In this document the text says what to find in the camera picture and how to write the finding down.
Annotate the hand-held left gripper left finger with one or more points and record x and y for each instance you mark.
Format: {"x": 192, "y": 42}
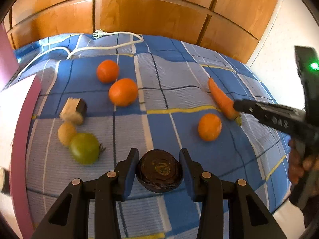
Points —
{"x": 130, "y": 176}

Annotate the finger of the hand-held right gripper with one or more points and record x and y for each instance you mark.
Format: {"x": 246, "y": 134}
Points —
{"x": 246, "y": 107}

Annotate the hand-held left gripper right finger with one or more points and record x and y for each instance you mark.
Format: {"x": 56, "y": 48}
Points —
{"x": 187, "y": 176}

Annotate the dark round beetroot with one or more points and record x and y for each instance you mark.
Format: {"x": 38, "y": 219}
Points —
{"x": 159, "y": 171}

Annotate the carrot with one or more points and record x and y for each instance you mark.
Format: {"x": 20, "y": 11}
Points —
{"x": 219, "y": 97}

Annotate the orange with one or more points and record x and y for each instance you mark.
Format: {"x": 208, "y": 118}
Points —
{"x": 209, "y": 127}
{"x": 123, "y": 92}
{"x": 107, "y": 71}

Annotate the green tomato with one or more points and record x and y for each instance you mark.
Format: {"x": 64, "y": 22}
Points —
{"x": 83, "y": 149}

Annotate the pink cardboard box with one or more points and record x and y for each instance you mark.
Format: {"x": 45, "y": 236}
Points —
{"x": 25, "y": 129}

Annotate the person's right hand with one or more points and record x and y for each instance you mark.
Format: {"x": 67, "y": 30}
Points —
{"x": 295, "y": 164}

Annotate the small yellow potato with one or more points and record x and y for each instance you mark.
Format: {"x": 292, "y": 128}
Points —
{"x": 66, "y": 133}

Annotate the blue plaid blanket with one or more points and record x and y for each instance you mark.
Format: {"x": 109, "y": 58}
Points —
{"x": 174, "y": 67}

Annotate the wooden wardrobe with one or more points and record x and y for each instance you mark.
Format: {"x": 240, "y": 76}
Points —
{"x": 149, "y": 12}

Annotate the pink box lid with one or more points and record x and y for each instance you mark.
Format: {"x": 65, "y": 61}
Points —
{"x": 6, "y": 54}

